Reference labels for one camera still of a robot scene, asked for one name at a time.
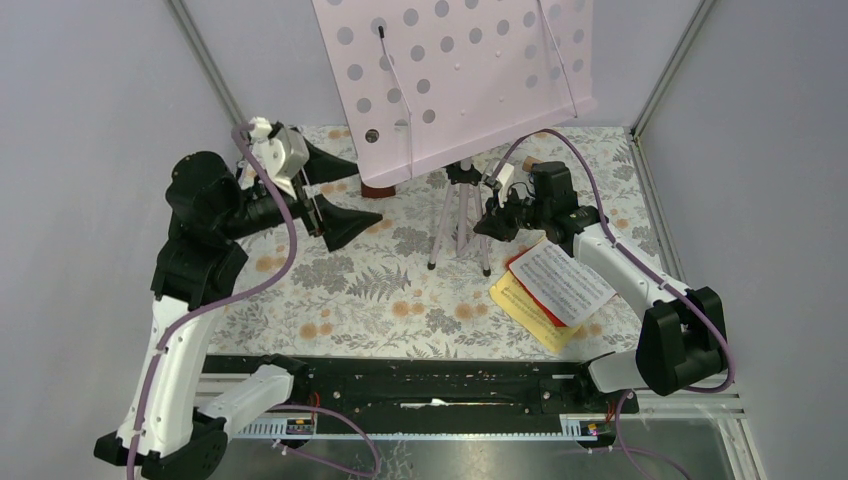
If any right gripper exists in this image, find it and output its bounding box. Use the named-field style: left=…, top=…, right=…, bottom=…
left=475, top=186, right=551, bottom=244

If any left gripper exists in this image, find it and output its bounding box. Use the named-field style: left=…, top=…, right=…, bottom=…
left=219, top=136, right=384, bottom=248

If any pink music stand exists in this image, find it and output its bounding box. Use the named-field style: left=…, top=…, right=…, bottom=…
left=309, top=0, right=599, bottom=278

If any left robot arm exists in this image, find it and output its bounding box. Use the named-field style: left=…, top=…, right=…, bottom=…
left=94, top=119, right=380, bottom=479

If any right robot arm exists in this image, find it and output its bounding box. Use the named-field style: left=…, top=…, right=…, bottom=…
left=474, top=162, right=730, bottom=412

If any brown metronome box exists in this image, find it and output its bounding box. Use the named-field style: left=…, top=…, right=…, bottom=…
left=361, top=183, right=396, bottom=199

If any floral table mat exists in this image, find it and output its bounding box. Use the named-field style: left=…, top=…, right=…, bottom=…
left=207, top=124, right=690, bottom=364

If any wooden block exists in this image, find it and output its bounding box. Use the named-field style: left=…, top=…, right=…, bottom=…
left=521, top=156, right=544, bottom=174

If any yellow sheet music page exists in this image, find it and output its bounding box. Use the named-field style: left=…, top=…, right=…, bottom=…
left=489, top=272, right=583, bottom=353

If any white sheet music page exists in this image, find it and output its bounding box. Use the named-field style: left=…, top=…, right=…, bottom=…
left=507, top=240, right=615, bottom=328

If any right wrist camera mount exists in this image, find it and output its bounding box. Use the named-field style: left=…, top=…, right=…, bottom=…
left=483, top=160, right=514, bottom=207

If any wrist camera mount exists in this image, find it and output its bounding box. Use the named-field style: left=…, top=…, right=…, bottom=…
left=248, top=117, right=310, bottom=198
left=483, top=160, right=514, bottom=207

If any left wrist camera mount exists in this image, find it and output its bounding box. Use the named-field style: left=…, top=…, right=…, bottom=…
left=248, top=117, right=310, bottom=198

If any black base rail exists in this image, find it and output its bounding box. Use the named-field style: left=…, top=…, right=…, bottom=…
left=202, top=354, right=639, bottom=437

